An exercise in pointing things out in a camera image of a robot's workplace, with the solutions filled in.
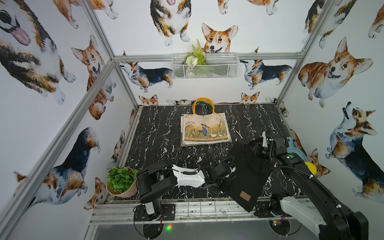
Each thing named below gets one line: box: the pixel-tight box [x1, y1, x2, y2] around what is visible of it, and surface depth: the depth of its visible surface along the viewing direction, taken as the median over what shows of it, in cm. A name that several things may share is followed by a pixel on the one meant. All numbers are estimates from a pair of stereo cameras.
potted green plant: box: [106, 166, 138, 198], surface depth 71 cm
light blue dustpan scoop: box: [286, 136, 308, 162], surface depth 97 cm
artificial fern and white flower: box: [184, 39, 207, 77], surface depth 85 cm
